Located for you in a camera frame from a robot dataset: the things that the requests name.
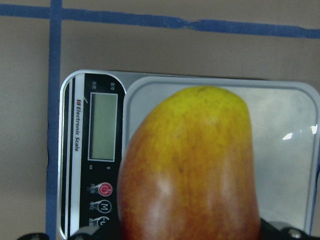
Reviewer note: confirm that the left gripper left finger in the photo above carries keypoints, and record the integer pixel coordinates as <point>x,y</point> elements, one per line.
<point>105,232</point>

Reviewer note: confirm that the red yellow mango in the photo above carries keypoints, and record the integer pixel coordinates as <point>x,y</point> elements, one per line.
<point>188,172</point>

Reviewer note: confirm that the silver digital kitchen scale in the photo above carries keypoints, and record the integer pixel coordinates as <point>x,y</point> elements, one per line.
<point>100,111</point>

